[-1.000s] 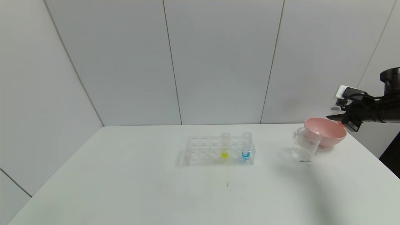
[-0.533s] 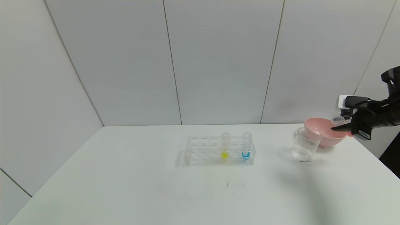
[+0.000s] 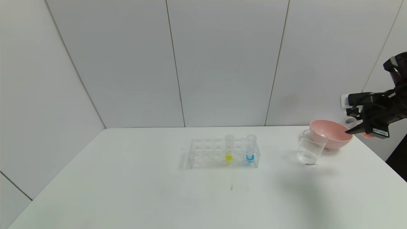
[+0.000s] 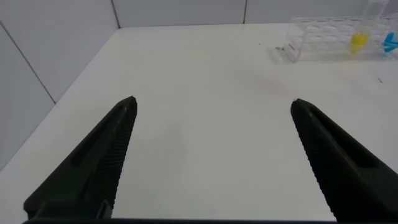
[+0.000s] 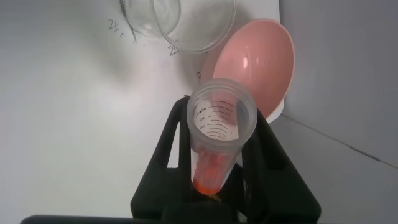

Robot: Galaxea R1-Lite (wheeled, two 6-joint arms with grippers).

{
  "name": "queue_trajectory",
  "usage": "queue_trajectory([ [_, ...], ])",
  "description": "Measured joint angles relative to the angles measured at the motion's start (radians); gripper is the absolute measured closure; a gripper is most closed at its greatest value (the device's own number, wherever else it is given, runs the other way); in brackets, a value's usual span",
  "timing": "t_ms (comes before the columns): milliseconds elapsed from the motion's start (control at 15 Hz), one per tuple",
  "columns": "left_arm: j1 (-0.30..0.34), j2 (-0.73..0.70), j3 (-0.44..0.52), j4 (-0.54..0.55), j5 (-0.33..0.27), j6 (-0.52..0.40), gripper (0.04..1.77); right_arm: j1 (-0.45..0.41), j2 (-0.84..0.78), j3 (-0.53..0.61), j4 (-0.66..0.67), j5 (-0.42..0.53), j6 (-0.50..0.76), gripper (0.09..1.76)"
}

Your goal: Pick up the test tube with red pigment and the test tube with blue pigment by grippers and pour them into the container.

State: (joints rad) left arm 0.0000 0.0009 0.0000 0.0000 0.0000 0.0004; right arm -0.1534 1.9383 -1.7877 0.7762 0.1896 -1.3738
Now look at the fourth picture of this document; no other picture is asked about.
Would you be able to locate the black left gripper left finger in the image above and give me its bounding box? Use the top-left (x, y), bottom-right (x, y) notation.
top-left (23, 95), bottom-right (138, 220)

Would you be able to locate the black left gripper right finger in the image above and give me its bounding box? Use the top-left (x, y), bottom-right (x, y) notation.
top-left (290, 98), bottom-right (398, 222)

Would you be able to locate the blue pigment test tube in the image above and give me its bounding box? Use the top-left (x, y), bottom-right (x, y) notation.
top-left (382, 30), bottom-right (398, 54)

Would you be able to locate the yellow pigment test tube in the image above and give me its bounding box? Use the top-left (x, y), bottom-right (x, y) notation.
top-left (349, 0), bottom-right (390, 56)

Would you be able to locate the clear plastic test tube rack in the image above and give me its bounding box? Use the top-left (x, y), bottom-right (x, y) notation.
top-left (283, 15), bottom-right (398, 62)

